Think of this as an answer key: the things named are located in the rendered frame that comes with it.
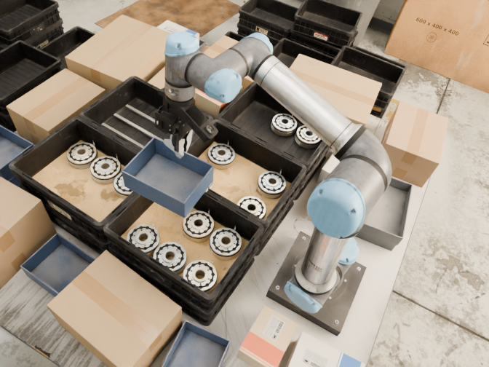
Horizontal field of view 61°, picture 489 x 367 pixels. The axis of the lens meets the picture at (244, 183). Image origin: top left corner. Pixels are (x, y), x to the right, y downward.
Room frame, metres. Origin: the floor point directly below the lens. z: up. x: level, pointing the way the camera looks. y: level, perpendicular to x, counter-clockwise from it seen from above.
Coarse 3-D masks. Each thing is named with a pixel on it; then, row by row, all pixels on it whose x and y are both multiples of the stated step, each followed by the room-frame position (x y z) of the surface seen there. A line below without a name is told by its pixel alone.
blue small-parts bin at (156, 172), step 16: (160, 144) 0.80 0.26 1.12; (144, 160) 0.75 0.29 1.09; (160, 160) 0.78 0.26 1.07; (176, 160) 0.78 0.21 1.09; (192, 160) 0.76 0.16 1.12; (128, 176) 0.66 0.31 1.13; (144, 176) 0.71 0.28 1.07; (160, 176) 0.72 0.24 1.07; (176, 176) 0.73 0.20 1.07; (192, 176) 0.74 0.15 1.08; (208, 176) 0.71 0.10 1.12; (144, 192) 0.64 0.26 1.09; (160, 192) 0.62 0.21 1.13; (176, 192) 0.67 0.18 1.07; (192, 192) 0.64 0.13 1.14; (176, 208) 0.61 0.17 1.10
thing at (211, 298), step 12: (204, 192) 0.80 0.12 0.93; (240, 216) 0.73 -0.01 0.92; (120, 240) 0.57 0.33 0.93; (252, 240) 0.66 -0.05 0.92; (132, 252) 0.55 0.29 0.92; (144, 252) 0.55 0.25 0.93; (156, 264) 0.52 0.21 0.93; (168, 276) 0.50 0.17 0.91; (180, 276) 0.50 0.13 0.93; (228, 276) 0.52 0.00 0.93; (192, 288) 0.47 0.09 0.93; (216, 288) 0.48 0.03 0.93; (204, 300) 0.44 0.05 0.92
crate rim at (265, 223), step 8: (216, 120) 1.13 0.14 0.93; (232, 128) 1.11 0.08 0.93; (248, 136) 1.08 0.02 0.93; (192, 144) 0.99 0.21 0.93; (264, 144) 1.05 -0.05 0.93; (272, 152) 1.03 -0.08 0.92; (280, 152) 1.03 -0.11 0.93; (288, 160) 1.00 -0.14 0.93; (304, 168) 0.97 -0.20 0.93; (296, 184) 0.90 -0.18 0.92; (216, 192) 0.80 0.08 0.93; (288, 192) 0.85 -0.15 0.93; (224, 200) 0.78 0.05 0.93; (280, 200) 0.82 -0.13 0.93; (256, 216) 0.74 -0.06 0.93; (272, 216) 0.75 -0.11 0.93; (264, 224) 0.72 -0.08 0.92
